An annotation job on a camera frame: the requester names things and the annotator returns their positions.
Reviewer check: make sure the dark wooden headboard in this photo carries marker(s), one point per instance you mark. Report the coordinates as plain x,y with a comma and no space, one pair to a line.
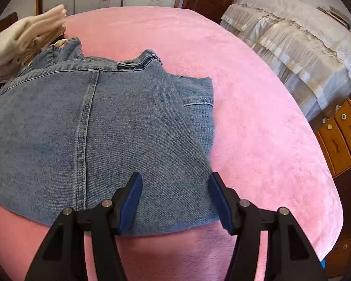
7,20

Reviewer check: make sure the ribbed knit folded sweater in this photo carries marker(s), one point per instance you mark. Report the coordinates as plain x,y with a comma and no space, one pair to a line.
42,45

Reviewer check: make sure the pink bed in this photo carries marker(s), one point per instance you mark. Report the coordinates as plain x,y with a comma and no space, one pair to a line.
251,123

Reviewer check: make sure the blue plastic bin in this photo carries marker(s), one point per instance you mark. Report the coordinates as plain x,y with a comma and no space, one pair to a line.
322,265

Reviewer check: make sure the white fluffy folded sweater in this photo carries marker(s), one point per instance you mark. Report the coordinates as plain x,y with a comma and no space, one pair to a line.
26,32

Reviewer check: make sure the lace covered furniture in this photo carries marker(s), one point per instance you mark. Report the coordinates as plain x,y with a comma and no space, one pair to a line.
298,52

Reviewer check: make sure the blue denim jacket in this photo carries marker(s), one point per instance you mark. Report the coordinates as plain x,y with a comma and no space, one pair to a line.
61,140

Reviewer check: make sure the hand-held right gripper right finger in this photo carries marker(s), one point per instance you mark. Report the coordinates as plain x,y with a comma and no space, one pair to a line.
220,205

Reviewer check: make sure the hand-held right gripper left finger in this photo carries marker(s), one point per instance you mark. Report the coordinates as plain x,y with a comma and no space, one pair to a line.
131,202

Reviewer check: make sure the wooden drawer cabinet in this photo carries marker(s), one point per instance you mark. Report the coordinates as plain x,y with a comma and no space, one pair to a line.
345,140

